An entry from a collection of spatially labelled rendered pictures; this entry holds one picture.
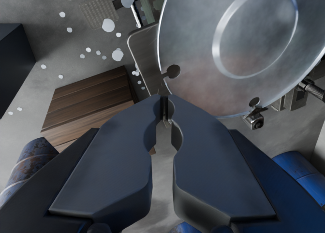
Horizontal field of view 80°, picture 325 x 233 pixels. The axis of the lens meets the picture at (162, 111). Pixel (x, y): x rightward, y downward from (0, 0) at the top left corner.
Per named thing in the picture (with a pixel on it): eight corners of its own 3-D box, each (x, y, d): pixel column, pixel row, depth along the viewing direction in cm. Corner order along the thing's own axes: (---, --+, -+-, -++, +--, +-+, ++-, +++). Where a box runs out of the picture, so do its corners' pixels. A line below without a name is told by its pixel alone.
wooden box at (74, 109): (88, 134, 130) (85, 179, 104) (54, 89, 106) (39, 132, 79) (144, 114, 132) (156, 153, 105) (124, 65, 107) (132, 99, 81)
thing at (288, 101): (271, 107, 50) (302, 134, 42) (275, 47, 39) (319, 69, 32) (292, 98, 50) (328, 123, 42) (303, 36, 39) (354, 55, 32)
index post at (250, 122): (229, 106, 46) (253, 134, 39) (228, 96, 44) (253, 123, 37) (240, 101, 46) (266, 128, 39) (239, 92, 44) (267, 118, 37)
